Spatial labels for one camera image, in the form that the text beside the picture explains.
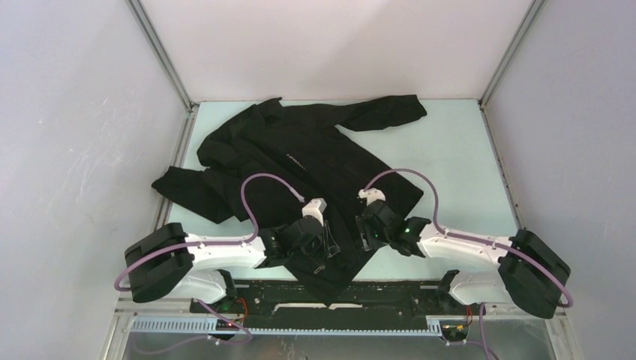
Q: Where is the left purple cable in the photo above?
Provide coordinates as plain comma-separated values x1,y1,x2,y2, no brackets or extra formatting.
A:
114,172,306,293

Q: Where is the right aluminium frame post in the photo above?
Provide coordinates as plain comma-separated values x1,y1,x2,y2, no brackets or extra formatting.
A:
478,0,547,228

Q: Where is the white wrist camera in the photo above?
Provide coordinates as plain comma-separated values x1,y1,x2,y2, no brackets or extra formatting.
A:
358,187,386,206
301,198,327,226

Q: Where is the black jacket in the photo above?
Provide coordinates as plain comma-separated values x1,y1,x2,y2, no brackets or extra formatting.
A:
152,94,427,304

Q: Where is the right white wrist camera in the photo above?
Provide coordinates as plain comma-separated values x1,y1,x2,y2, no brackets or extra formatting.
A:
358,187,386,206

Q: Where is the aluminium frame post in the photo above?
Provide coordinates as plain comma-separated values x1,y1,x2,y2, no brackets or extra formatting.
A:
478,0,547,228
124,0,200,224

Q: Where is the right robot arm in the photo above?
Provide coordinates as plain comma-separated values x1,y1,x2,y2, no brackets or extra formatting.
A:
356,200,571,319

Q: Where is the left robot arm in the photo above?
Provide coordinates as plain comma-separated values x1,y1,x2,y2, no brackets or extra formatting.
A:
124,216,340,313

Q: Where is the grey slotted cable duct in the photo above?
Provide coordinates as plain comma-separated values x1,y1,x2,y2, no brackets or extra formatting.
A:
130,316,442,337

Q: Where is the left aluminium frame post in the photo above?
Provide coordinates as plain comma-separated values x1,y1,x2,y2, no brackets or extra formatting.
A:
124,0,200,224

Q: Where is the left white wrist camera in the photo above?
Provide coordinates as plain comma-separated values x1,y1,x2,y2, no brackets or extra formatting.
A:
301,198,327,226

